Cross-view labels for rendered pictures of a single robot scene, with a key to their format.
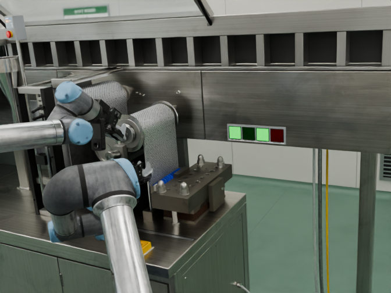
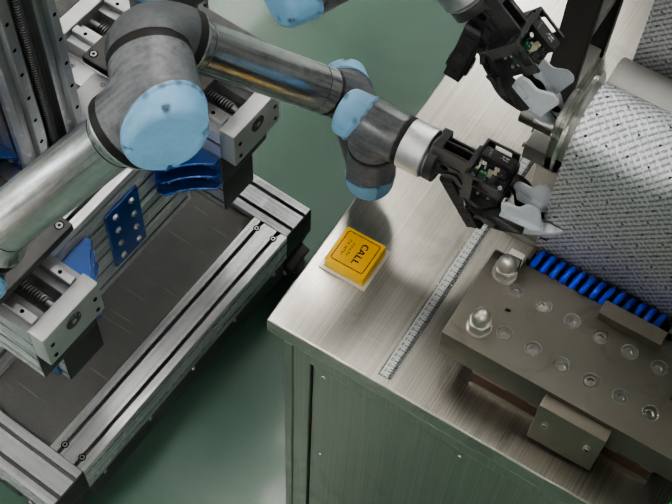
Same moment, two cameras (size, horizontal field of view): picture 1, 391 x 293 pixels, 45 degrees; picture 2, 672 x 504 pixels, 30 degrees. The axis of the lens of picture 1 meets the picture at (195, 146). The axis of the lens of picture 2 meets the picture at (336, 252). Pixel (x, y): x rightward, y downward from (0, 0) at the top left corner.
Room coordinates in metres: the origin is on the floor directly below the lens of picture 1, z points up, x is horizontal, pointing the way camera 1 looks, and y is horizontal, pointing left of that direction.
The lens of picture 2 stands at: (1.44, -0.75, 2.58)
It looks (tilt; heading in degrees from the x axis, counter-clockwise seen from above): 60 degrees down; 90
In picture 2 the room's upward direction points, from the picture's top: 3 degrees clockwise
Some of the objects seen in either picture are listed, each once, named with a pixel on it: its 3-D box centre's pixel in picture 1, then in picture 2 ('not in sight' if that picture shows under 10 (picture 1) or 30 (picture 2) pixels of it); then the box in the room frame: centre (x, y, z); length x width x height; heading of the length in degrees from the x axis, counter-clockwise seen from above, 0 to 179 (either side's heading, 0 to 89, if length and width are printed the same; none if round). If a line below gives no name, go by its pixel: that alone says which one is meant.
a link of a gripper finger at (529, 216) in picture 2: (148, 168); (532, 216); (1.71, 0.19, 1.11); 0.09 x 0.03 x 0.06; 150
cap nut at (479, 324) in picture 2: (184, 188); (480, 319); (1.65, 0.05, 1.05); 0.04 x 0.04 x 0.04
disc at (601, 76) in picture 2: (128, 133); (578, 121); (1.75, 0.25, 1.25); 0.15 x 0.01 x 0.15; 61
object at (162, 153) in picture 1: (162, 158); (622, 252); (1.83, 0.14, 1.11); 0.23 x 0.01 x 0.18; 151
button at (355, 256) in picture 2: (137, 247); (355, 256); (1.47, 0.22, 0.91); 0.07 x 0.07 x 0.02; 61
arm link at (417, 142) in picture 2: not in sight; (422, 147); (1.56, 0.29, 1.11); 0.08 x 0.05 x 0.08; 61
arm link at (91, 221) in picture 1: (99, 222); (368, 155); (1.48, 0.35, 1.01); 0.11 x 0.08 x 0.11; 107
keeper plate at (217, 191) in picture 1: (217, 193); (567, 434); (1.77, -0.07, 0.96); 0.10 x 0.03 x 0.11; 151
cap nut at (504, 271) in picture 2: (160, 185); (506, 265); (1.68, 0.14, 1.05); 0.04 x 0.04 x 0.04
